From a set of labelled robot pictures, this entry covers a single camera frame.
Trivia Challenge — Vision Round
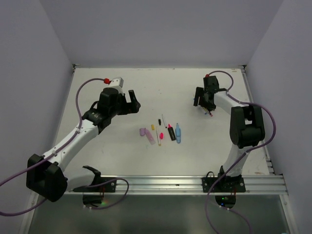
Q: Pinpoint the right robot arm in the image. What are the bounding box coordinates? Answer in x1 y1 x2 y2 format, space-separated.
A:
194 75 265 192

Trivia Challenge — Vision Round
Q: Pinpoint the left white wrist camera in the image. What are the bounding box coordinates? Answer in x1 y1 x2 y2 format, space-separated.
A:
108 77 124 94

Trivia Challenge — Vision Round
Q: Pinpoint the black pink highlighter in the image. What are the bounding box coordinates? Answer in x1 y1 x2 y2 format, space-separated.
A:
167 124 176 141

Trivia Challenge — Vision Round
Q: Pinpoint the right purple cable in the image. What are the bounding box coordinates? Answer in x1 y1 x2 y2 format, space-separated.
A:
204 70 278 234

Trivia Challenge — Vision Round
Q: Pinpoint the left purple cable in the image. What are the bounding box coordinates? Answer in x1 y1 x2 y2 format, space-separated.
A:
0 77 109 216

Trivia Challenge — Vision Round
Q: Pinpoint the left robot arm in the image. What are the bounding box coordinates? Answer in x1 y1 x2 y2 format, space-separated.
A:
26 88 141 202

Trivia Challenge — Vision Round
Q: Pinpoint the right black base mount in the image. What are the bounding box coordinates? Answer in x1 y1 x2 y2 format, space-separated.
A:
201 171 246 193

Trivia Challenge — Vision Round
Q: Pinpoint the purple cable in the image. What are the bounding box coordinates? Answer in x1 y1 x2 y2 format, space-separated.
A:
0 77 109 216
204 70 278 234

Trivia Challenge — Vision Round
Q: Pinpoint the blue translucent highlighter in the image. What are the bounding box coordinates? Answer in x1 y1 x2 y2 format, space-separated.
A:
175 123 181 144

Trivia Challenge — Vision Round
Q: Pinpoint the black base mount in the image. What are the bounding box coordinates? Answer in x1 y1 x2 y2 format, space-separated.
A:
67 166 116 193
201 171 246 193

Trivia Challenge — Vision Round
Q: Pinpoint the lilac highlighter body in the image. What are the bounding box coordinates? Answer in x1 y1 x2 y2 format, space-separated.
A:
144 128 156 145

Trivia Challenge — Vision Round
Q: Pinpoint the aluminium rail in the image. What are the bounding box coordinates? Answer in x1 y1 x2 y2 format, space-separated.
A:
31 175 287 195

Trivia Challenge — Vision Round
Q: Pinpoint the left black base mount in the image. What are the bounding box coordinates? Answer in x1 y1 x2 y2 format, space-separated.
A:
67 166 116 193

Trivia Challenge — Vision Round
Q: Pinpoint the white yellow marker pen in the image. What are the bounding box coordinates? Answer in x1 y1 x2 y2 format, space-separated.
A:
155 127 161 146

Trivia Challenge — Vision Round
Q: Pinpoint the lilac highlighter cap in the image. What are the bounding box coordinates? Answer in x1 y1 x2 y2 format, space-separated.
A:
139 128 145 136

